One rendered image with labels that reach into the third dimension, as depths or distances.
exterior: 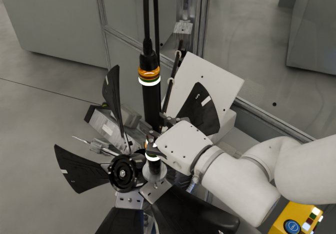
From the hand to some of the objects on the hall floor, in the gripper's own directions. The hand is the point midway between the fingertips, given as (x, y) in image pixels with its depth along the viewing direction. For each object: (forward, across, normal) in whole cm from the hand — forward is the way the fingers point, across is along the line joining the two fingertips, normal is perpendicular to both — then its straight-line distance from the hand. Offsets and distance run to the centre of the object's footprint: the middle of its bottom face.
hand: (152, 122), depth 69 cm
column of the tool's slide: (+38, -59, +149) cm, 165 cm away
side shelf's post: (+9, -55, +148) cm, 158 cm away
